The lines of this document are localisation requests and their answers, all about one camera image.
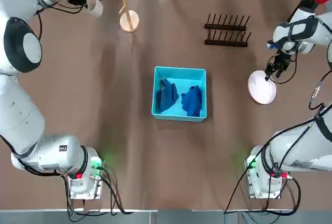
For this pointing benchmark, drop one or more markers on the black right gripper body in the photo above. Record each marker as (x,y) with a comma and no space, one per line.
(282,59)

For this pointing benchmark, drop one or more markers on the pale round plate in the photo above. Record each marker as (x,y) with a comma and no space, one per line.
(260,90)

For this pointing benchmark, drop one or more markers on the white mug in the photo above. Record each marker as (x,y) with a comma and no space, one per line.
(95,6)

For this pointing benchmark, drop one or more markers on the blue square rag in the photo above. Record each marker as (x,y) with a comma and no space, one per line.
(167,97)
(193,102)

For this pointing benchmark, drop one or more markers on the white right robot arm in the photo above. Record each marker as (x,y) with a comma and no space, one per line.
(301,28)

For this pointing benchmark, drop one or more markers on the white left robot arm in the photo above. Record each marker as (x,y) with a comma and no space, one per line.
(20,120)

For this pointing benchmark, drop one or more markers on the dark wooden dish rack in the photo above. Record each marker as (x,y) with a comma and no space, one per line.
(225,43)

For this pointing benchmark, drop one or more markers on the wooden mug stand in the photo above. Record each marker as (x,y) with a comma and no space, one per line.
(129,21)

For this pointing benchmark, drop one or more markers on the cyan plastic box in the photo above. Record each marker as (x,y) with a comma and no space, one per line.
(181,76)

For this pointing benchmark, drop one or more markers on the black vase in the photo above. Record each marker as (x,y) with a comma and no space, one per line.
(308,1)

